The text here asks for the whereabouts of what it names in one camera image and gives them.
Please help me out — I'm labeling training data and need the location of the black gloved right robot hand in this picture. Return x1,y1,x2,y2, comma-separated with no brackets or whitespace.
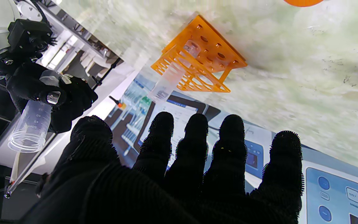
7,62,99,134

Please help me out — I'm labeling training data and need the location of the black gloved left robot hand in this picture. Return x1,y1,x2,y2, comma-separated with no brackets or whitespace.
21,111,305,224

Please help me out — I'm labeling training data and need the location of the clear plastic test tube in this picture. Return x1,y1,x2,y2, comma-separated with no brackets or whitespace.
148,40,202,103
7,70,63,153

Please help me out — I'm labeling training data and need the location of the orange screw cap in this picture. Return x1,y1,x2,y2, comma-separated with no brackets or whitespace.
283,0,324,7

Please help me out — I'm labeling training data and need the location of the orange test tube rack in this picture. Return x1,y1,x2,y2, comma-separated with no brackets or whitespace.
150,15,248,93

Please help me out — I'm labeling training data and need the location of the white storage shelf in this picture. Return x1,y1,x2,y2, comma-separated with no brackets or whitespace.
42,9,123,87

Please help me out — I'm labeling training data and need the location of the black orange spring clamp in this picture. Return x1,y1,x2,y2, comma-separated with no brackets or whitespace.
109,96,126,110

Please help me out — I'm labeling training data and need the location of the metal backdrop stand pole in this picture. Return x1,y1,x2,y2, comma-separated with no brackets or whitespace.
4,133,57,199

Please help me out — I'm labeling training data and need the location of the printed laboratory backdrop poster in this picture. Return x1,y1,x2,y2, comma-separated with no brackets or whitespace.
104,73,358,224

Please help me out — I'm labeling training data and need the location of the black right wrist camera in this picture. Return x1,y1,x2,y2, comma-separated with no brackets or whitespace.
7,19,57,55

